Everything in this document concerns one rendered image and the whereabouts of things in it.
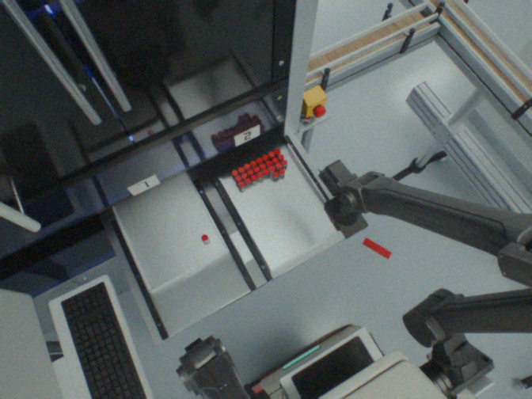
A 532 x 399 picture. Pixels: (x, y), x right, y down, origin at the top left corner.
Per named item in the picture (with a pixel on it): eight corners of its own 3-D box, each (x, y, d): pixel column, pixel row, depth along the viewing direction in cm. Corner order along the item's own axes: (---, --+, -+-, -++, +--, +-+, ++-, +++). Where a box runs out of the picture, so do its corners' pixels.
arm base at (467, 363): (450, 399, 77) (496, 366, 79) (440, 369, 74) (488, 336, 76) (421, 371, 85) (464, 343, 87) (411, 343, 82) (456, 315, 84)
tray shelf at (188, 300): (97, 209, 127) (95, 207, 125) (283, 119, 139) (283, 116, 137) (156, 345, 112) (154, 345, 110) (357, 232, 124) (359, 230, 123)
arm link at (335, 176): (354, 205, 76) (387, 184, 78) (320, 159, 79) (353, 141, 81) (338, 224, 87) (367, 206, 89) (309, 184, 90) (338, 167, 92)
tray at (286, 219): (220, 182, 128) (218, 177, 125) (287, 148, 133) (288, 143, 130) (270, 271, 118) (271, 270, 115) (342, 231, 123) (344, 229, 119)
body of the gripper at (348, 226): (344, 193, 97) (351, 182, 90) (367, 227, 95) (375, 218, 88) (322, 205, 96) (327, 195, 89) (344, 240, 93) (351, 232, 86)
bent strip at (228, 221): (223, 224, 123) (221, 218, 118) (231, 220, 124) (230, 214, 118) (245, 263, 119) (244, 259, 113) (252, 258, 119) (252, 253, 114)
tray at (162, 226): (109, 199, 126) (105, 195, 122) (182, 165, 130) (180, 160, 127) (151, 293, 115) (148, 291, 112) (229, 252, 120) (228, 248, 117)
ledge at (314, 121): (279, 104, 141) (279, 101, 139) (309, 90, 143) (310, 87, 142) (298, 134, 137) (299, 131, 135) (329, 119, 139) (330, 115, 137)
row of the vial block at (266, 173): (237, 188, 127) (237, 183, 123) (284, 164, 130) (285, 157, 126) (241, 193, 127) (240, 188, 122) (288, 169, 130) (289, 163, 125)
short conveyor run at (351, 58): (283, 118, 141) (286, 92, 127) (263, 87, 146) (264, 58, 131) (434, 46, 153) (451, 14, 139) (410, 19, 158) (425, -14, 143)
